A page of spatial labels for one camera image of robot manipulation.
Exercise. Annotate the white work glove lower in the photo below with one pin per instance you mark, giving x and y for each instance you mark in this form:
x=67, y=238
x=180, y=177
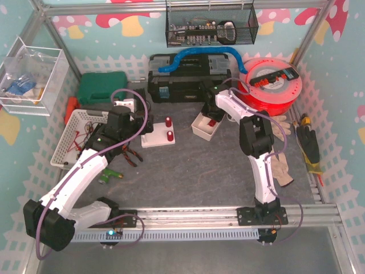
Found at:
x=280, y=170

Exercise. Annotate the green screwdriver handle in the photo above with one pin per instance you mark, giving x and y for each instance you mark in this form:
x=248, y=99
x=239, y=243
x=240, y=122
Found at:
x=107, y=173

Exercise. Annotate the red filament spool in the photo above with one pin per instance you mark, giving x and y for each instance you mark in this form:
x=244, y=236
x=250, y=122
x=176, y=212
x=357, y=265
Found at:
x=275, y=98

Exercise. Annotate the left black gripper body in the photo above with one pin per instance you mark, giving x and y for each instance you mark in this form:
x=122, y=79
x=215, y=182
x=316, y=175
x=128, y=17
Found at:
x=145, y=125

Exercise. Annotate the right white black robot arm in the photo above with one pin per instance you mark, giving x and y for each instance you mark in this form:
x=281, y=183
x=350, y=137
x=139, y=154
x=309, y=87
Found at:
x=256, y=139

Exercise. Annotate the white perforated basket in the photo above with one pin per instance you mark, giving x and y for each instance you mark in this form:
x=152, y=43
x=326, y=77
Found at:
x=78, y=129

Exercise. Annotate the black mesh wire basket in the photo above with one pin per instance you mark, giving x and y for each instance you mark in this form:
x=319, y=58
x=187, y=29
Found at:
x=210, y=23

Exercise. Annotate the white parts tray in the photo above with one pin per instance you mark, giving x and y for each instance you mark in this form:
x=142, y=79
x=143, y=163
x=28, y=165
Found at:
x=200, y=127

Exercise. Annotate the blue white gloves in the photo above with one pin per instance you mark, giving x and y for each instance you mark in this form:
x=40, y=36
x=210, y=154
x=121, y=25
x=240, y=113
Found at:
x=23, y=87

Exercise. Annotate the white peg base plate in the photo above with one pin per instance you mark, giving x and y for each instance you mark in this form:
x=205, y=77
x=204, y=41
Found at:
x=158, y=137

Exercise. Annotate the clear acrylic box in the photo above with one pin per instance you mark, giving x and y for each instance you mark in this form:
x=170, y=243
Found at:
x=48, y=67

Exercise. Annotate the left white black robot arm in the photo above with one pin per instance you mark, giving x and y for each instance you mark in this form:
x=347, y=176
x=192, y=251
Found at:
x=53, y=220

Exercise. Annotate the black toolbox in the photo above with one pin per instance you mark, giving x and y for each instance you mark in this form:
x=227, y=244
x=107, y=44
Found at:
x=183, y=84

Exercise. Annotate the white work glove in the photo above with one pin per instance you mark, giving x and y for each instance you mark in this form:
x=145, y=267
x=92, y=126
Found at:
x=280, y=170
x=283, y=124

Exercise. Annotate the grey slotted cable duct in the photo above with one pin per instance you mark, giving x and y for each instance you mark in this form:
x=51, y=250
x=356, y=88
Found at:
x=167, y=235

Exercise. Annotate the green plastic case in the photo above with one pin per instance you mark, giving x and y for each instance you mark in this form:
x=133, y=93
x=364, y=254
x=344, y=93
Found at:
x=98, y=87

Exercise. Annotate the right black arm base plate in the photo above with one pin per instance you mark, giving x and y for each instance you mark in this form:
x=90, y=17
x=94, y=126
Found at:
x=249, y=216

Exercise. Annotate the black red connector strip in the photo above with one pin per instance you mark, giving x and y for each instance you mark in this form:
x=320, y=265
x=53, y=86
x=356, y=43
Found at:
x=286, y=74

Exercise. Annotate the white work glove upper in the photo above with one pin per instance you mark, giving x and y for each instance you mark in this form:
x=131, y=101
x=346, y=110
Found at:
x=283, y=124

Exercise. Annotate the large red spring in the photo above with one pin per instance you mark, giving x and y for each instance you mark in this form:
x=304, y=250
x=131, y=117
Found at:
x=168, y=122

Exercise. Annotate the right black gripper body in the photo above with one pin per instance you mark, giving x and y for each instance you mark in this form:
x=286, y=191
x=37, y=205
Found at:
x=213, y=115

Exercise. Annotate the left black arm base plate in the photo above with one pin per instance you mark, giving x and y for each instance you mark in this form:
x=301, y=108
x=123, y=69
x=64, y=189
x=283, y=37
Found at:
x=127, y=221

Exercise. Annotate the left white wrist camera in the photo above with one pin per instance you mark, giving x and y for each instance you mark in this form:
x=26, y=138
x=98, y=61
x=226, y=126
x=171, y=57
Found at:
x=129, y=102

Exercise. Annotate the orange tool handle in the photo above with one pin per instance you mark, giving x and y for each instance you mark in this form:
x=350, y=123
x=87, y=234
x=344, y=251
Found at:
x=72, y=104

